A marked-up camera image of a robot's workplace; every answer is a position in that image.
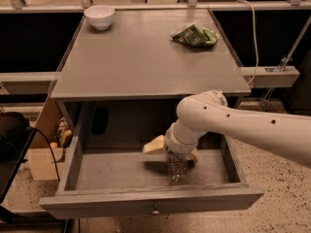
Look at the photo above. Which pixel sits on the metal frame rail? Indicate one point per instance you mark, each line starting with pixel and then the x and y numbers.
pixel 269 77

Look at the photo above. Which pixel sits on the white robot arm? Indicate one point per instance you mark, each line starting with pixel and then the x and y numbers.
pixel 285 135

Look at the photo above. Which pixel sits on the toys in cardboard box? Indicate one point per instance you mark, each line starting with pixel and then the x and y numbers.
pixel 63 135

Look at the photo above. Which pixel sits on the black chair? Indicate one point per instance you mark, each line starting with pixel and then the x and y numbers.
pixel 16 136

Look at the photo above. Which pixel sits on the white ceramic bowl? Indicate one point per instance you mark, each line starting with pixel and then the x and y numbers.
pixel 100 16

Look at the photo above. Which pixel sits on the cardboard box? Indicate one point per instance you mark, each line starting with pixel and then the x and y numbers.
pixel 45 163

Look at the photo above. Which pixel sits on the grey wooden cabinet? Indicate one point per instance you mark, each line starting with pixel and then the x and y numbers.
pixel 130 77

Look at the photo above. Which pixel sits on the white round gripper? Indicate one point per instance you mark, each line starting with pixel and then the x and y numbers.
pixel 177 145

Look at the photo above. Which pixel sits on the grey open top drawer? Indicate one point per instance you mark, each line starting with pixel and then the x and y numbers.
pixel 106 173

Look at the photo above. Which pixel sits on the green snack bag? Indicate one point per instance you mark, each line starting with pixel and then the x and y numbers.
pixel 197 37

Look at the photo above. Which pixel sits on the round metal drawer knob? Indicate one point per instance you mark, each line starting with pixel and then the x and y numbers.
pixel 155 211

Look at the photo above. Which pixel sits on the clear plastic water bottle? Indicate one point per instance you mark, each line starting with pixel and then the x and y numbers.
pixel 177 168

